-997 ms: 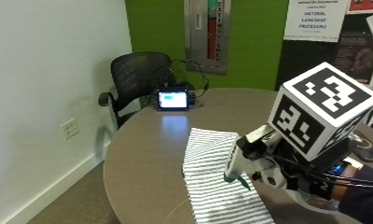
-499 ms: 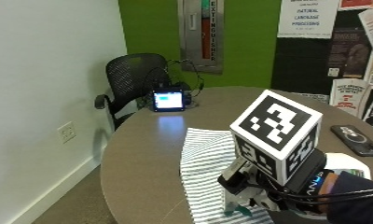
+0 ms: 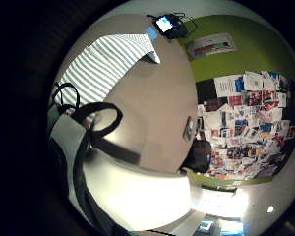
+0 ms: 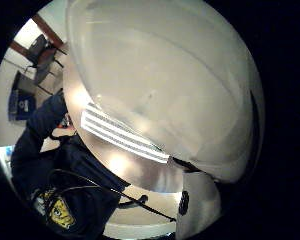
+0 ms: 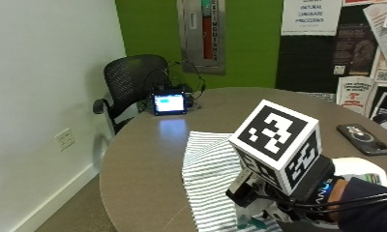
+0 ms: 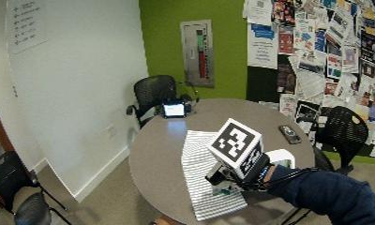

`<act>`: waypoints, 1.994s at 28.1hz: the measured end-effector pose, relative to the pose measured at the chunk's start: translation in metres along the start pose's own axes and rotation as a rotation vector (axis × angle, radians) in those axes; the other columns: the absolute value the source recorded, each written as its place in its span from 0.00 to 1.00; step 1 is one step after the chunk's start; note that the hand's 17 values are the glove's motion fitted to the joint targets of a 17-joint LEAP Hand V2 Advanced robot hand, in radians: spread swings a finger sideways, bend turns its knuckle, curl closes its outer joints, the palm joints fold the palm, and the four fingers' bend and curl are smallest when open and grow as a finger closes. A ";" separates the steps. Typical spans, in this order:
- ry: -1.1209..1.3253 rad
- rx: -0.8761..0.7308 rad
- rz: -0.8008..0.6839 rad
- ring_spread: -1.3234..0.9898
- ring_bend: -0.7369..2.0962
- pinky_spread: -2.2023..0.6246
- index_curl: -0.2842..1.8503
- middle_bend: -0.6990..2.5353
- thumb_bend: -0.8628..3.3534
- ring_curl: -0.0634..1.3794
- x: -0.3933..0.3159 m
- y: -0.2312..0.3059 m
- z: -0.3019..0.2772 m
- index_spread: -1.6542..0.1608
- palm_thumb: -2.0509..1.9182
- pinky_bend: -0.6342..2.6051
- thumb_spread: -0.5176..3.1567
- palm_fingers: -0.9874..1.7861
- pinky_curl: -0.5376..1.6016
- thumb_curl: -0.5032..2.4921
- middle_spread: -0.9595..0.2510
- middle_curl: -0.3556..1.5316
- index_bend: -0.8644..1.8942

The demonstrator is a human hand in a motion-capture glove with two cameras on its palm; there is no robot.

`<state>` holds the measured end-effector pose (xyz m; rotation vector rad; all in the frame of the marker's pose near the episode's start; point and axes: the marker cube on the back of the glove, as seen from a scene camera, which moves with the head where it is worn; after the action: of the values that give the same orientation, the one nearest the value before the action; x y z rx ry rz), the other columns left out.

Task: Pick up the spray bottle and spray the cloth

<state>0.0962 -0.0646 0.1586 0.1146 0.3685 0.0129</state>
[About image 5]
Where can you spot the white bowl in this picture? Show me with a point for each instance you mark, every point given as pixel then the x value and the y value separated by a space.
pixel 360 166

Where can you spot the green white packet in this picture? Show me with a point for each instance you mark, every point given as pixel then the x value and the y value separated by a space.
pixel 367 178

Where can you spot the black smartphone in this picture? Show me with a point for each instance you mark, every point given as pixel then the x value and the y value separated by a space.
pixel 363 138

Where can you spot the teal plastic object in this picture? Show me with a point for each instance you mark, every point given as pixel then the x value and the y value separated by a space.
pixel 254 222

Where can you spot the white marker cube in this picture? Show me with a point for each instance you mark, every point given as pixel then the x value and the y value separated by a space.
pixel 274 132

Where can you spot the green white striped cloth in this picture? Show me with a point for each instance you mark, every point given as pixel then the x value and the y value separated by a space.
pixel 209 167

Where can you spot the white flyer red print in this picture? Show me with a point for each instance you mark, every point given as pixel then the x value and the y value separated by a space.
pixel 355 93

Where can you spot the black bulletin board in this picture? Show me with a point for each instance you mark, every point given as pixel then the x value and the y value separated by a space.
pixel 304 61

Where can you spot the small black screen device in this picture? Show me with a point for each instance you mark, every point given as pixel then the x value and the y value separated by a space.
pixel 170 103

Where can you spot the dark poster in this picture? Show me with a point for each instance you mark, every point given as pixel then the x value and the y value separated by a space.
pixel 355 48

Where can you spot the white poster blue text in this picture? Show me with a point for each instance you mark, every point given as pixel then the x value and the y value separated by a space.
pixel 311 17

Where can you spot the red fire extinguisher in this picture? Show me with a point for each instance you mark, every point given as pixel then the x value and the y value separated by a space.
pixel 207 32

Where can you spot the black mesh office chair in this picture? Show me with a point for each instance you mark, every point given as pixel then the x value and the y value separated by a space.
pixel 131 77

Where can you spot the steel fire extinguisher cabinet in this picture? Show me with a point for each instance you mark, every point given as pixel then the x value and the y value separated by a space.
pixel 189 35

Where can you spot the black palm camera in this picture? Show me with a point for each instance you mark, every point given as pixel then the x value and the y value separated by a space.
pixel 242 193

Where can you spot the white wall outlet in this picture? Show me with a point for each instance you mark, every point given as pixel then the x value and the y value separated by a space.
pixel 65 139

